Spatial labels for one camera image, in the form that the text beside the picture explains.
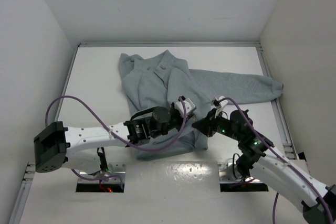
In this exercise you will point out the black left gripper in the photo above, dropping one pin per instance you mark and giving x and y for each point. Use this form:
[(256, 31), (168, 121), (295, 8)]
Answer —
[(178, 126)]

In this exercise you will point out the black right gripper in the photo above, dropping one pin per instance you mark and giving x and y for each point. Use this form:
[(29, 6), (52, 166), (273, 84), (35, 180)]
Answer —
[(206, 125)]

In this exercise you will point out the grey zip jacket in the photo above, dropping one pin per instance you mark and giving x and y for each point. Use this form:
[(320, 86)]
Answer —
[(161, 80)]

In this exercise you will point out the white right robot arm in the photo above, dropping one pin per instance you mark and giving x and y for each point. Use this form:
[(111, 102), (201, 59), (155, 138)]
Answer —
[(261, 160)]

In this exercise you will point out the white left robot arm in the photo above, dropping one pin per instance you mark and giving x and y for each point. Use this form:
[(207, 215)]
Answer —
[(58, 146)]

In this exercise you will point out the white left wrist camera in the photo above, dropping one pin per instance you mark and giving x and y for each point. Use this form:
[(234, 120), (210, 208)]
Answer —
[(185, 106)]

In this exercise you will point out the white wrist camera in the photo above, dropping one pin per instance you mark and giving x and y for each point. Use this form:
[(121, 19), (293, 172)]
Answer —
[(185, 106), (219, 103)]

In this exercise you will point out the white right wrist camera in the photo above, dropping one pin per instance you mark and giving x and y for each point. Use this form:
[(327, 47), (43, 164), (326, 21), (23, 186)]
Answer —
[(219, 103)]

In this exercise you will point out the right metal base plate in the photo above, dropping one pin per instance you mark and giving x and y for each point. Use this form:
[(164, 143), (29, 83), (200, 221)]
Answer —
[(228, 174)]

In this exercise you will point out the metal base plate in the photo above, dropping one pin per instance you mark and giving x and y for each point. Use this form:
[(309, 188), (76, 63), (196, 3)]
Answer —
[(115, 174), (228, 174)]

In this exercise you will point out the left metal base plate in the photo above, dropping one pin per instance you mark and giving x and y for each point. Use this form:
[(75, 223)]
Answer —
[(115, 174)]

